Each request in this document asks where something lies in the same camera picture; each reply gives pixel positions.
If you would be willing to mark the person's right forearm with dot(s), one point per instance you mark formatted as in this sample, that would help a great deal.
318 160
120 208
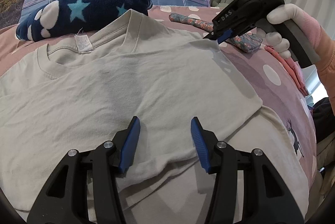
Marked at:
327 56

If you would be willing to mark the folded pink cloth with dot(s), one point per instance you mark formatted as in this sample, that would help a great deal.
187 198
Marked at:
293 74

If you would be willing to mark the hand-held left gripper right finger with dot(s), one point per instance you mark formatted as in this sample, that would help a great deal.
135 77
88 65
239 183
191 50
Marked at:
201 146

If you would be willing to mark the beige quilted cloth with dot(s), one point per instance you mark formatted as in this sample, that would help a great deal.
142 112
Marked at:
325 161

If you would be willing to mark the folded floral cloth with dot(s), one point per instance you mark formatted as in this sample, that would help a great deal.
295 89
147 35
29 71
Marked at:
188 19

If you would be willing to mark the person's right hand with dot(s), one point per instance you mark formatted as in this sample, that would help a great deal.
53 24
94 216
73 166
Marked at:
288 13

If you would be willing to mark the pink polka-dot bed sheet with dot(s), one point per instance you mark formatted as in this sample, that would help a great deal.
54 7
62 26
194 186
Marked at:
274 98

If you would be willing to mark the navy star-print fleece garment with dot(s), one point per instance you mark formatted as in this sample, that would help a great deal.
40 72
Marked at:
104 4

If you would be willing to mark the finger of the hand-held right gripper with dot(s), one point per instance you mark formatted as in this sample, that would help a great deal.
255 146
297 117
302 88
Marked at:
210 35
225 36

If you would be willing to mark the dark cloth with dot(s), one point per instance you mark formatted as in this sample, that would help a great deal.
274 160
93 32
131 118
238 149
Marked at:
324 116

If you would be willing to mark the beige t-shirt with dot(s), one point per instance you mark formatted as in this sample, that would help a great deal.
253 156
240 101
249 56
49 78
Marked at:
130 82

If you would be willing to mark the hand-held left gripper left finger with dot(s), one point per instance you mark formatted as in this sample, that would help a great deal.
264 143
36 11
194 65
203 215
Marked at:
129 145

